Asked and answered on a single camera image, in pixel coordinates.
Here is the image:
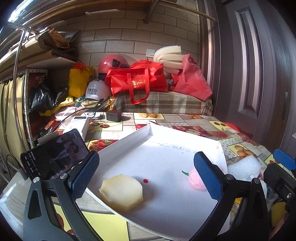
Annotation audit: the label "white box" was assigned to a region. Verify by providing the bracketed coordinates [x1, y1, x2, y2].
[62, 116, 90, 139]

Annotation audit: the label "red plastic bag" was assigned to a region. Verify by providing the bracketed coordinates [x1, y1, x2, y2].
[222, 122, 241, 134]

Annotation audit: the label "rolled white foam sheet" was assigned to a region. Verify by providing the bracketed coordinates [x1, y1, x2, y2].
[153, 45, 184, 75]

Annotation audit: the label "white foam piece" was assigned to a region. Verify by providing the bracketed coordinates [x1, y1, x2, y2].
[227, 155, 262, 181]

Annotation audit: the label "brown cardboard pieces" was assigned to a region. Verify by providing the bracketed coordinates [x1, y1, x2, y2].
[38, 28, 79, 61]

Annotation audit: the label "yellow shopping bag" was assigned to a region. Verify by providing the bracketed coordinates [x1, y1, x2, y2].
[68, 61, 94, 98]

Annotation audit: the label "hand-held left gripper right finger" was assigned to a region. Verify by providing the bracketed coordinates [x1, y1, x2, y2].
[188, 152, 277, 241]

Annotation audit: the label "red helmet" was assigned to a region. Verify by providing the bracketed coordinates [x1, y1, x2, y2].
[98, 54, 132, 75]

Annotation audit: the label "black cable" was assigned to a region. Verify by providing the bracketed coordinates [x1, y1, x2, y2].
[6, 154, 26, 181]

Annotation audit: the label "brown door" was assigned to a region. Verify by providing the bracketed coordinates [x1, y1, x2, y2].
[199, 0, 296, 151]

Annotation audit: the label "pale yellow octagonal sponge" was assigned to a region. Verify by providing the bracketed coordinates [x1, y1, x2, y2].
[99, 174, 144, 212]

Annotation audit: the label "red tote bag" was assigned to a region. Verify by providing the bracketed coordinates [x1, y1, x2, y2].
[105, 59, 168, 105]

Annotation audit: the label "black plastic bag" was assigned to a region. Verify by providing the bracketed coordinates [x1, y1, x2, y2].
[31, 83, 70, 112]

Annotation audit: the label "red non-woven bag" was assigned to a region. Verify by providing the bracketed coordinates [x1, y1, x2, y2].
[171, 54, 213, 100]

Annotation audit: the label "pink plush peach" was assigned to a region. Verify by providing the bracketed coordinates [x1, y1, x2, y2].
[182, 168, 207, 191]

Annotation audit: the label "yellow plastic sheet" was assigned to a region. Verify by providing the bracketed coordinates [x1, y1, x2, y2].
[39, 96, 81, 117]

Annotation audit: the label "chrome metal pipe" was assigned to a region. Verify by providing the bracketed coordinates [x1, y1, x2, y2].
[7, 22, 31, 151]

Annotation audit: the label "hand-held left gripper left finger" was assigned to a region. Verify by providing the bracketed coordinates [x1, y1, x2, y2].
[23, 151, 103, 241]

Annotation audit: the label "bamboo pole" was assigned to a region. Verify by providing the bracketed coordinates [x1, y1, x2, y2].
[159, 0, 218, 22]

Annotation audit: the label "black smartphone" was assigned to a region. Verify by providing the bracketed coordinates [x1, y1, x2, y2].
[20, 129, 90, 180]

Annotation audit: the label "yellow curtain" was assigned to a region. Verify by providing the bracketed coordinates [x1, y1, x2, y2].
[0, 74, 27, 163]

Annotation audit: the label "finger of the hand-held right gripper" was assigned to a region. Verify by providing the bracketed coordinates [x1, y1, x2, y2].
[273, 149, 296, 171]
[264, 163, 296, 214]

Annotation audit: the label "white helmet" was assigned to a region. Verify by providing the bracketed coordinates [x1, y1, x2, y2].
[85, 79, 112, 101]

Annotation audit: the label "black charger block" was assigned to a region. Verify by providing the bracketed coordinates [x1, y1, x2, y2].
[106, 111, 122, 122]

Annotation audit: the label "plaid covered box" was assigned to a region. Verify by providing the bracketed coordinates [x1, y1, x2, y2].
[113, 89, 213, 116]

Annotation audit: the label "white cardboard tray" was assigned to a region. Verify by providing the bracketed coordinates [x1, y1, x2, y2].
[85, 123, 228, 241]

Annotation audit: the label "wooden bracket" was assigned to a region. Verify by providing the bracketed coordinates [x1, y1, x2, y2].
[143, 0, 158, 24]

